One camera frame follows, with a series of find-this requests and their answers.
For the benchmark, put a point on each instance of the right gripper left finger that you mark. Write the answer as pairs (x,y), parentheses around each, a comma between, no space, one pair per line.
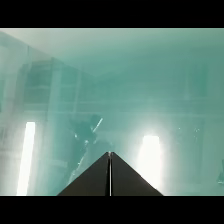
(93,180)

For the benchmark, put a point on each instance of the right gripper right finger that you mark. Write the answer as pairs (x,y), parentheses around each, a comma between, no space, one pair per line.
(128,180)

